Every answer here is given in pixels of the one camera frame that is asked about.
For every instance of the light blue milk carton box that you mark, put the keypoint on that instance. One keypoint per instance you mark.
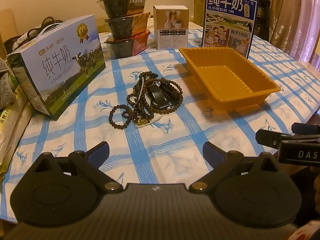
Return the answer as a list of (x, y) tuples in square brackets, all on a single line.
[(62, 62)]

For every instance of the yellow white rice bag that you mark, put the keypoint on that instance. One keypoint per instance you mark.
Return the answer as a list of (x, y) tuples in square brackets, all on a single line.
[(10, 135)]

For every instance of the yellow plastic tray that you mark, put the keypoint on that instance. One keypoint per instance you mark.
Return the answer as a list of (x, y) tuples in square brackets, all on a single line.
[(232, 80)]

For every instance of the brown cardboard box with flap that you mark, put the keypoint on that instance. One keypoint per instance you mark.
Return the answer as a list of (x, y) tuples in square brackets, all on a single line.
[(198, 7)]

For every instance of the white red printed garment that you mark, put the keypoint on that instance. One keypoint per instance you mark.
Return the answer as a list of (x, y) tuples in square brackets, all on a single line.
[(311, 233)]

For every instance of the black folding rack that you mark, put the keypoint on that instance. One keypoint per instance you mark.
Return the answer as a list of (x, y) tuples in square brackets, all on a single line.
[(261, 7)]

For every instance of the pile of dark beaded jewelry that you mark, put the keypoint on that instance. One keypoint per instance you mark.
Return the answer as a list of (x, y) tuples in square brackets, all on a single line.
[(140, 97)]

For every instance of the small white product box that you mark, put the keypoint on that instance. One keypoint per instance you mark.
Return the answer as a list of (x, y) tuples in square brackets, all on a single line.
[(172, 27)]

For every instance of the orange label instant meal bowl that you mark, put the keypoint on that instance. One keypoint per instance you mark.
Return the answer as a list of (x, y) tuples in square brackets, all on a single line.
[(127, 26)]

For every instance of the blue checked tablecloth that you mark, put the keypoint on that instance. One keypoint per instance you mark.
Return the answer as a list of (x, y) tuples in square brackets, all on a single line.
[(150, 140)]

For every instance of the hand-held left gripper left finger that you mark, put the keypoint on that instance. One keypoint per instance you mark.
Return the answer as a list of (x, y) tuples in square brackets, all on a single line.
[(100, 153)]

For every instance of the grey cloth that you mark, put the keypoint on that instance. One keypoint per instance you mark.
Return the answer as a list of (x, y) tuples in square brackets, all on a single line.
[(6, 82)]

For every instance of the black instant meal bowl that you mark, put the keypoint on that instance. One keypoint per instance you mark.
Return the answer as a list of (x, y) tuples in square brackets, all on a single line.
[(122, 3)]

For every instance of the pink patterned curtain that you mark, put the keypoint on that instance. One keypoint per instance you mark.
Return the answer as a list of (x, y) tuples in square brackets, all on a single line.
[(292, 17)]

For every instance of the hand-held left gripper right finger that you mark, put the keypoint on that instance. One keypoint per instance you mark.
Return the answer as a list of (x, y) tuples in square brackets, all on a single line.
[(212, 153)]

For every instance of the red label instant meal bowl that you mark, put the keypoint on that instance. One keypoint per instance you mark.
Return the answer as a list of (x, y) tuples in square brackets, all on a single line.
[(127, 46)]

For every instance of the dark blue milk box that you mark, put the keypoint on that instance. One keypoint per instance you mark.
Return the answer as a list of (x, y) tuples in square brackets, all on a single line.
[(227, 17)]

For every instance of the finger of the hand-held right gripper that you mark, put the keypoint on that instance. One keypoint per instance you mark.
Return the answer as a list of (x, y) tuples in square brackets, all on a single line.
[(267, 137), (303, 128)]

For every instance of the black bangle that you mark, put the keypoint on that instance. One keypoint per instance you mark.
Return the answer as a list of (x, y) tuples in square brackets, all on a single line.
[(157, 97)]

